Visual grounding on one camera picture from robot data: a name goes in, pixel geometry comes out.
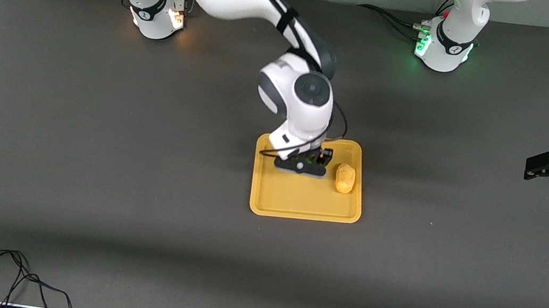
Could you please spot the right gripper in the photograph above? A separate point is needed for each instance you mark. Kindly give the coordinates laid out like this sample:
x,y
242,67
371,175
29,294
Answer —
x,y
318,158

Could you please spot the yellow potato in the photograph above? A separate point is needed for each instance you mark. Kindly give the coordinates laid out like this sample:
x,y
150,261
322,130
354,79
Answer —
x,y
345,179

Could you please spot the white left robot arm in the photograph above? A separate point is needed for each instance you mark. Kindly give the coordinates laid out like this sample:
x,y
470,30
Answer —
x,y
460,19

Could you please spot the yellow plastic tray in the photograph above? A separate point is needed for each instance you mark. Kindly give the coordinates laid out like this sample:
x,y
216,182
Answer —
x,y
301,195

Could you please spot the dark grey table cloth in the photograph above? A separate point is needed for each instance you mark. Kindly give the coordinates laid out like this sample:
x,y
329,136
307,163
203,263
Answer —
x,y
141,183

